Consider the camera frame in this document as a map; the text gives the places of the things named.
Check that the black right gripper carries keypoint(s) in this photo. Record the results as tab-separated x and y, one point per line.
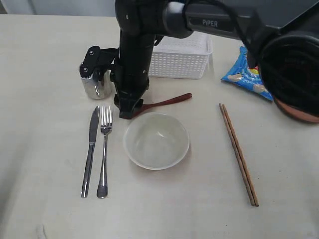
131	72

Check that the brown wooden spoon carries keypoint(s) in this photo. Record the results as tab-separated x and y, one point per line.
171	101

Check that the silver metal fork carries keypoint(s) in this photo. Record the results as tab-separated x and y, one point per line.
106	129

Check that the silver foil packet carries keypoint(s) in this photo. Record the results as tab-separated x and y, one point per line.
98	85

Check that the silver metal table knife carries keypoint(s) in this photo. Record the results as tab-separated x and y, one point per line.
94	123

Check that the white speckled ceramic bowl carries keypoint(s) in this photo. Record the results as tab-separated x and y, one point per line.
156	141

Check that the white plastic lattice basket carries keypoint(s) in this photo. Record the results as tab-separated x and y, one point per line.
181	58

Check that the blue potato chips bag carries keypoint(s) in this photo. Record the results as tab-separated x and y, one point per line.
241	75

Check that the brown wooden chopstick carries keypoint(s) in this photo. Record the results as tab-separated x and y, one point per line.
231	136
242	159

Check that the dark brown round plate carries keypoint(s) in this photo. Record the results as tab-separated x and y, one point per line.
295	113

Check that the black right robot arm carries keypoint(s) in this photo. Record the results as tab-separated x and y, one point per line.
281	36

